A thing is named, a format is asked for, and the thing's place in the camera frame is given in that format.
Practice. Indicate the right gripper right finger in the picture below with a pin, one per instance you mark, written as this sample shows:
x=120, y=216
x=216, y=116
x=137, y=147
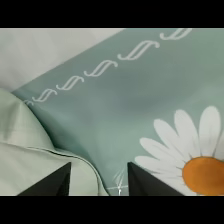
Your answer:
x=143, y=185

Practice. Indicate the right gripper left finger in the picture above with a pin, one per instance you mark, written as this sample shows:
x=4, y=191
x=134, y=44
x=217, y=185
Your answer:
x=58, y=184

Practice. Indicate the pale green shirt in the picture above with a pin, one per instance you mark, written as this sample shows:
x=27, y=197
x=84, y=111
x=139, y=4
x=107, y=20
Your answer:
x=23, y=156

